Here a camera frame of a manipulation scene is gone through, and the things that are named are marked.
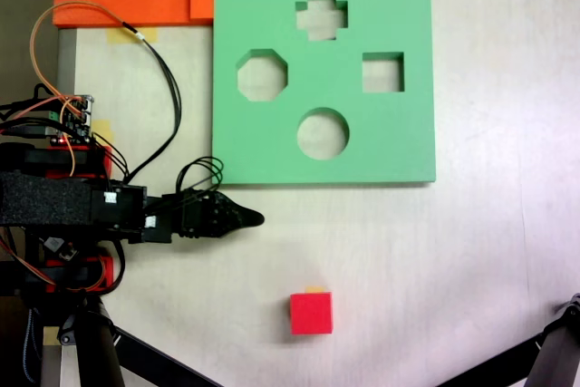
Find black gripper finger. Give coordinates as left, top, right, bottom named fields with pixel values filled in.
left=211, top=193, right=266, bottom=238

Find green shape sorter board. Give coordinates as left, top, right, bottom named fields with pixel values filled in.
left=210, top=0, right=438, bottom=187

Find black tripod leg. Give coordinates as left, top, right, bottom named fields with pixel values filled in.
left=56, top=298, right=127, bottom=387
left=434, top=294, right=580, bottom=387

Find long black cable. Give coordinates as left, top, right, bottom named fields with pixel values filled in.
left=121, top=19, right=183, bottom=182

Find wide yellow tape piece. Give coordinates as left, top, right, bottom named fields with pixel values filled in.
left=106, top=26, right=159, bottom=44

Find red table clamp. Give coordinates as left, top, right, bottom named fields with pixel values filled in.
left=47, top=144, right=114, bottom=179
left=44, top=256, right=114, bottom=293

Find circuit board with wires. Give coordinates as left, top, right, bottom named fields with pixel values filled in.
left=47, top=94, right=96, bottom=146

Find braided black cable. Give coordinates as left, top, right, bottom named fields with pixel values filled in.
left=21, top=307, right=38, bottom=386

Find long orange wire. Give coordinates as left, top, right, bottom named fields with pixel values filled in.
left=29, top=0, right=133, bottom=110

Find black gripper wire loops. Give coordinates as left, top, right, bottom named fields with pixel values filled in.
left=175, top=156, right=225, bottom=200

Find thin black tripod bar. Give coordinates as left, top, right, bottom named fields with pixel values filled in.
left=111, top=325, right=224, bottom=387

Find black usb cable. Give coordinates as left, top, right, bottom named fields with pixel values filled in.
left=0, top=121, right=53, bottom=139

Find red square block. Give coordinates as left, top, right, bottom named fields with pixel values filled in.
left=289, top=291, right=334, bottom=336

